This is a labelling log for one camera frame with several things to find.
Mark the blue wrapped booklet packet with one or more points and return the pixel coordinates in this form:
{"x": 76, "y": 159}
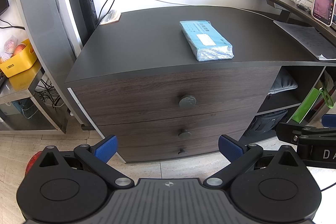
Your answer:
{"x": 204, "y": 37}

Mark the medium dark wooden drawer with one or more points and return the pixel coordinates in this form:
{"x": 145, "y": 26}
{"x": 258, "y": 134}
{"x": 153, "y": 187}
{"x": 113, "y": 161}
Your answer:
{"x": 147, "y": 132}

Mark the black backpack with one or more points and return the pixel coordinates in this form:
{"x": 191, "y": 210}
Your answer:
{"x": 267, "y": 120}

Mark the grey curved panel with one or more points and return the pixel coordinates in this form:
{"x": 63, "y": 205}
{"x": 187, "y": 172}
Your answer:
{"x": 44, "y": 16}

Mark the steel table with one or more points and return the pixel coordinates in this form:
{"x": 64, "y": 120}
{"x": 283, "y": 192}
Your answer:
{"x": 18, "y": 85}

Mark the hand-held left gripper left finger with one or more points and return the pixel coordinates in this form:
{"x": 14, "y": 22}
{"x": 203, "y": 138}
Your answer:
{"x": 106, "y": 149}

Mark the dark wooden drawer cabinet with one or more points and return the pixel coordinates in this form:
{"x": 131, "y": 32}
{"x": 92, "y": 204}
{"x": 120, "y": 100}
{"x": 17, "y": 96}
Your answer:
{"x": 147, "y": 50}

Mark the fruit in white foam net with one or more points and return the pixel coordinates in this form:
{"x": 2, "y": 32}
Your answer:
{"x": 10, "y": 44}

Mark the red plastic bag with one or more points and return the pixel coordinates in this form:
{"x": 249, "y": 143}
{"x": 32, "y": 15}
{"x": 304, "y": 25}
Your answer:
{"x": 31, "y": 163}

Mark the large dark wooden drawer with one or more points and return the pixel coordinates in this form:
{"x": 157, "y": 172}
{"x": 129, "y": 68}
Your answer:
{"x": 126, "y": 100}

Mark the grey padded sleeve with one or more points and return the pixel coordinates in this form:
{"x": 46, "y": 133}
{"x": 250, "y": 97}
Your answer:
{"x": 282, "y": 83}

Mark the small dark wooden drawer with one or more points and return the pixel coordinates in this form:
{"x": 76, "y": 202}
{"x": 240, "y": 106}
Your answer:
{"x": 157, "y": 153}

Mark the yellow plastic basket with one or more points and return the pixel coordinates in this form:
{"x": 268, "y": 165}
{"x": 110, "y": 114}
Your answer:
{"x": 18, "y": 65}

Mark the blue box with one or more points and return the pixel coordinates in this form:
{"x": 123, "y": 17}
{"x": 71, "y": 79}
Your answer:
{"x": 17, "y": 107}

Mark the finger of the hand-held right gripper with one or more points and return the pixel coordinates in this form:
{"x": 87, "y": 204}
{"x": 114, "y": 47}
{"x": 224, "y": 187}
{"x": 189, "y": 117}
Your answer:
{"x": 329, "y": 121}
{"x": 286, "y": 132}

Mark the smartphone in white case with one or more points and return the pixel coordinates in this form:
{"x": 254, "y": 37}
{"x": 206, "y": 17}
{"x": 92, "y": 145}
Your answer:
{"x": 323, "y": 1}

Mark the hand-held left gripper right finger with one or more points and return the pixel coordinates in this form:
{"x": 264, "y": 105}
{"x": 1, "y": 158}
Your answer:
{"x": 231, "y": 150}

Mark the printed paper sheet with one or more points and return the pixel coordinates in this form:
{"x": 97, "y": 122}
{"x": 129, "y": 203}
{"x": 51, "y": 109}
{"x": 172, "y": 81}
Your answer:
{"x": 307, "y": 39}

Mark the red apple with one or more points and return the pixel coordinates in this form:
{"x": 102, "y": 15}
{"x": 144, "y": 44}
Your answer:
{"x": 19, "y": 50}

